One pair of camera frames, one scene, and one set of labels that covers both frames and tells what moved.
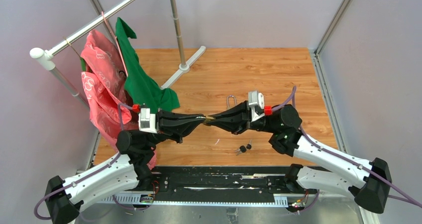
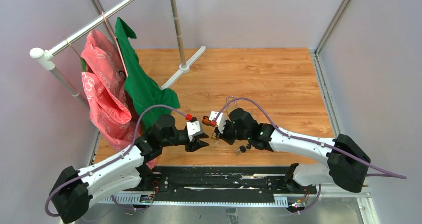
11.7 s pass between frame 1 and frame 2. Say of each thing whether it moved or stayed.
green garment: stayed
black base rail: stayed
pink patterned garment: stayed
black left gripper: moved
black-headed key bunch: stayed
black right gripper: moved
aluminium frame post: stayed
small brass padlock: moved
